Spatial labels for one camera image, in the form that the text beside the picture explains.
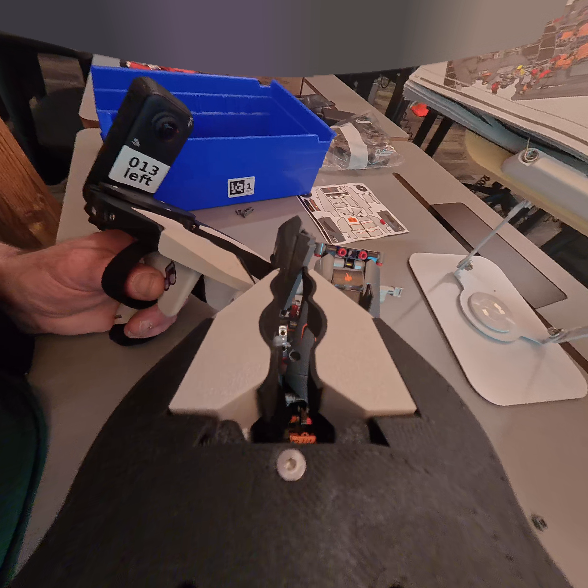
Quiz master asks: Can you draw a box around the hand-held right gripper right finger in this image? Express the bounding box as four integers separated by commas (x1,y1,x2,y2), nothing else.
303,269,419,435

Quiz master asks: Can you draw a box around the grey lego wing assembly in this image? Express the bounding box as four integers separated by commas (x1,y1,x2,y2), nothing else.
270,216,319,323

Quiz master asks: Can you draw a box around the black desk mat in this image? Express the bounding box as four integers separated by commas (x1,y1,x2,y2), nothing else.
394,172,568,309

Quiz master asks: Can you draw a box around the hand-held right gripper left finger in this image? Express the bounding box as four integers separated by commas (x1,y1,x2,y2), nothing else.
168,271,278,437

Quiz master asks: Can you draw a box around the blue bin with white label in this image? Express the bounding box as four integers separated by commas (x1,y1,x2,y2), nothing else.
89,64,337,213

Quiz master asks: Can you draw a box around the grey lego vehicle model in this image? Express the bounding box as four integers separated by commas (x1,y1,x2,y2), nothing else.
271,243,406,445

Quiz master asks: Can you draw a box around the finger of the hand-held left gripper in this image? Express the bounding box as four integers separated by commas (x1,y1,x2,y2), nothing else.
198,222,273,282
157,224,256,292

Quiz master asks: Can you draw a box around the white sticker sheet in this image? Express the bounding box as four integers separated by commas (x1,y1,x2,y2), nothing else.
296,183,410,245

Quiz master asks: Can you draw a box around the person's left hand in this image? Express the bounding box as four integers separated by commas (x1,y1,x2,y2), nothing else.
0,230,177,338

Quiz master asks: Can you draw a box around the white book stand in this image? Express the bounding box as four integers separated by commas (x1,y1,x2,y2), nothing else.
408,147,588,407

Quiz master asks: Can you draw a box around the clear plastic parts bag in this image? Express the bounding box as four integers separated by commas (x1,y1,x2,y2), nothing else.
322,117,406,172

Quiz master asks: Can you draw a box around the instruction booklet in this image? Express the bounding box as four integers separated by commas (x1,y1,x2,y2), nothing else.
403,0,588,162

